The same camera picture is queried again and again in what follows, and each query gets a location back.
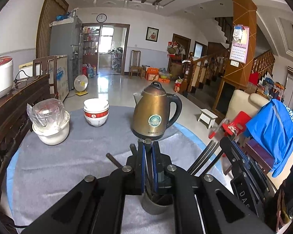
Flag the dark chopstick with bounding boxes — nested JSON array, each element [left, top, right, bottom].
[[130, 144, 137, 156], [144, 138, 153, 197], [106, 153, 122, 168]]

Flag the dark grey utensil holder cup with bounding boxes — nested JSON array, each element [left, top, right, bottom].
[[141, 192, 173, 215]]

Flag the blue jacket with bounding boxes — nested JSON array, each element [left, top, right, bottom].
[[244, 99, 293, 178]]

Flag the red plastic chair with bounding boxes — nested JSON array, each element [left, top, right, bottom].
[[208, 111, 251, 139]]

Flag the grey table cloth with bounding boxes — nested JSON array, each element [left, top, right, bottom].
[[7, 106, 206, 233]]

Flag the white small stool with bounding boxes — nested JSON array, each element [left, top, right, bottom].
[[197, 109, 218, 129]]

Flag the beige sofa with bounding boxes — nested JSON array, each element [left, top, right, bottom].
[[224, 89, 293, 147]]

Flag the white pot with plastic wrap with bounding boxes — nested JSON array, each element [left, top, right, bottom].
[[26, 98, 70, 146]]

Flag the red white stacked bowls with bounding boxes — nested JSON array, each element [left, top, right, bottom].
[[83, 98, 109, 127]]

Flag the gold electric kettle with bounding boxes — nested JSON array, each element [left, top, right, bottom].
[[131, 81, 182, 141]]

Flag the small electric fan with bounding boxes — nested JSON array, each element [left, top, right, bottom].
[[74, 74, 88, 96]]

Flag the wooden chair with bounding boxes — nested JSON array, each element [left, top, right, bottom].
[[129, 50, 143, 78]]

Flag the white rice cooker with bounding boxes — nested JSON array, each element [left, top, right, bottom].
[[0, 56, 13, 98]]

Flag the grey refrigerator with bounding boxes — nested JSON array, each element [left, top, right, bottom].
[[50, 16, 82, 90]]

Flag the wall calendar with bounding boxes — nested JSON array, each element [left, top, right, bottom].
[[229, 25, 249, 64]]

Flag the framed wall picture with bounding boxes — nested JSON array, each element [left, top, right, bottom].
[[146, 27, 159, 42]]

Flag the round wall clock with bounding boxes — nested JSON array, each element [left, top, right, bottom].
[[96, 13, 107, 23]]

